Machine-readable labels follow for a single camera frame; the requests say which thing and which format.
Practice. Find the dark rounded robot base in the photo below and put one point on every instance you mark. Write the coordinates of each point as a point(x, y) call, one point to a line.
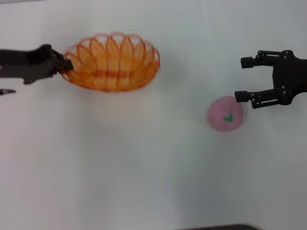
point(223, 227)

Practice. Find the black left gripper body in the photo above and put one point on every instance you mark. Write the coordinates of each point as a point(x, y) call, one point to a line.
point(24, 64)

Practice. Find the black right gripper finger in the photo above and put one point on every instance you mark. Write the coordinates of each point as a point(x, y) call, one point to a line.
point(241, 96)
point(247, 62)

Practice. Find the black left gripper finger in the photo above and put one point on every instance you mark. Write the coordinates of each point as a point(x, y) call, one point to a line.
point(57, 57)
point(66, 65)

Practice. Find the pink peach with green leaf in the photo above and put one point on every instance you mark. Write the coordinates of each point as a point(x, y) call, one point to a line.
point(220, 112)

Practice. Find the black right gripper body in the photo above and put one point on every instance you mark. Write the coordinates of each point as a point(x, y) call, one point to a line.
point(290, 76)

